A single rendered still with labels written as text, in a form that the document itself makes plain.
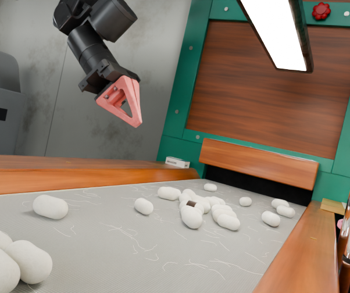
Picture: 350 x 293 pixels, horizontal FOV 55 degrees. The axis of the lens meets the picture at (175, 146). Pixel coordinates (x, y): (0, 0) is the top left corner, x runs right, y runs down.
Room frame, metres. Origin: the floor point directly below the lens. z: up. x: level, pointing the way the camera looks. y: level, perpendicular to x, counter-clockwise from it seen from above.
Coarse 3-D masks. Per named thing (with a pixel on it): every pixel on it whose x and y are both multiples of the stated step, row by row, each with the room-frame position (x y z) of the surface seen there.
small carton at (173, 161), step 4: (168, 156) 0.95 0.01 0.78; (168, 160) 0.95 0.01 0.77; (172, 160) 0.94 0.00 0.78; (176, 160) 0.93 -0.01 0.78; (180, 160) 0.93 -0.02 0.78; (184, 160) 0.94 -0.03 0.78; (172, 164) 0.94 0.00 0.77; (176, 164) 0.93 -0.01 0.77; (180, 164) 0.93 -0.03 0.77; (184, 164) 0.92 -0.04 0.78; (188, 164) 0.95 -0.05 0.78
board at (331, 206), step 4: (324, 200) 0.78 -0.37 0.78; (328, 200) 0.80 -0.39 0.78; (332, 200) 0.82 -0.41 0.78; (324, 204) 0.70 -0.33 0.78; (328, 204) 0.71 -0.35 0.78; (332, 204) 0.73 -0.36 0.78; (336, 204) 0.75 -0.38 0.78; (340, 204) 0.77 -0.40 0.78; (320, 208) 0.70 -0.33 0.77; (324, 208) 0.70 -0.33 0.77; (328, 208) 0.69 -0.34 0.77; (332, 208) 0.69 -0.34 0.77; (336, 208) 0.69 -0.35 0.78; (340, 208) 0.69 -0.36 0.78; (336, 212) 0.69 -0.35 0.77; (340, 212) 0.68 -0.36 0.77; (344, 212) 0.68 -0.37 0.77
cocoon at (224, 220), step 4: (220, 216) 0.46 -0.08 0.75; (224, 216) 0.46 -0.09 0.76; (228, 216) 0.46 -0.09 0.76; (220, 220) 0.46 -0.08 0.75; (224, 220) 0.46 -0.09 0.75; (228, 220) 0.46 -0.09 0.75; (232, 220) 0.45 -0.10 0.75; (236, 220) 0.45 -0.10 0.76; (220, 224) 0.46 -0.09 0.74; (224, 224) 0.46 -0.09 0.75; (228, 224) 0.45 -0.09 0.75; (232, 224) 0.45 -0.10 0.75; (236, 224) 0.45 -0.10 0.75; (228, 228) 0.46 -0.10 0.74; (232, 228) 0.45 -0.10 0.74; (236, 228) 0.45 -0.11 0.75
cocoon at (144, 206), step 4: (136, 200) 0.45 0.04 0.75; (140, 200) 0.45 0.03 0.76; (144, 200) 0.44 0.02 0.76; (136, 204) 0.45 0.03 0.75; (140, 204) 0.44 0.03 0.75; (144, 204) 0.44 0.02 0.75; (148, 204) 0.44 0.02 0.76; (136, 208) 0.45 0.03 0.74; (140, 208) 0.44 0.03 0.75; (144, 208) 0.43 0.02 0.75; (148, 208) 0.43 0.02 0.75; (152, 208) 0.44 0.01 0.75; (144, 212) 0.43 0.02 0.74; (148, 212) 0.43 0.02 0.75
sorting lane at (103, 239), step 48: (48, 192) 0.44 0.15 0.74; (96, 192) 0.51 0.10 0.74; (144, 192) 0.59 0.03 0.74; (240, 192) 0.87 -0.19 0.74; (48, 240) 0.29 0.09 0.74; (96, 240) 0.31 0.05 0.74; (144, 240) 0.34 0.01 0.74; (192, 240) 0.38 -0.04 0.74; (240, 240) 0.42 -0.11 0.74; (48, 288) 0.21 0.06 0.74; (96, 288) 0.22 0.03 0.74; (144, 288) 0.24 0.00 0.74; (192, 288) 0.25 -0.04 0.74; (240, 288) 0.27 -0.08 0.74
